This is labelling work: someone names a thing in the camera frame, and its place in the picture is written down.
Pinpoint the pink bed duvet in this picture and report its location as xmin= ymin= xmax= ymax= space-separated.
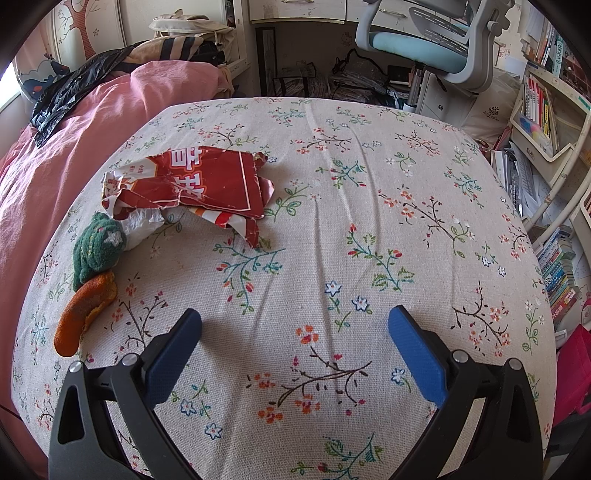
xmin=1 ymin=60 xmax=233 ymax=478

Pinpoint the white wardrobe tree decal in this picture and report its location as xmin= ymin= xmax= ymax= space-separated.
xmin=50 ymin=0 xmax=233 ymax=70

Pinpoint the white crumpled wrapper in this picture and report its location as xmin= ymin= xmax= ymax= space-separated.
xmin=120 ymin=208 xmax=164 ymax=251

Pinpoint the white canvas bag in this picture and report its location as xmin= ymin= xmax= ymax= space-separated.
xmin=149 ymin=9 xmax=235 ymax=43

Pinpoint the black shiny jacket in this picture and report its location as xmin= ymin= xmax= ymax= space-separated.
xmin=30 ymin=45 xmax=134 ymax=148

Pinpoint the white desk with drawers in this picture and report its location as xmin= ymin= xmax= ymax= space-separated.
xmin=249 ymin=0 xmax=420 ymax=35

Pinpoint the pink shopping bag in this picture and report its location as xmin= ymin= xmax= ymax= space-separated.
xmin=553 ymin=325 xmax=591 ymax=426

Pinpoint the white book shelf rack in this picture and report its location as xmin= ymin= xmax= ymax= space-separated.
xmin=491 ymin=18 xmax=591 ymax=333

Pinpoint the striped folded cloth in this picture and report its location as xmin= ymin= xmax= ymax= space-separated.
xmin=122 ymin=35 xmax=226 ymax=66

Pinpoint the floral white table cloth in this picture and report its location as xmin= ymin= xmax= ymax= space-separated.
xmin=10 ymin=98 xmax=556 ymax=479

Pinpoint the red snack wrapper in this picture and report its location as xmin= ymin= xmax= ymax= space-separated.
xmin=101 ymin=146 xmax=274 ymax=248

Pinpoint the grey blue desk chair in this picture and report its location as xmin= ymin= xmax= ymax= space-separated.
xmin=356 ymin=0 xmax=515 ymax=112

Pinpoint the orange peel piece near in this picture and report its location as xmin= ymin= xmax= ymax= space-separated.
xmin=53 ymin=270 xmax=117 ymax=357

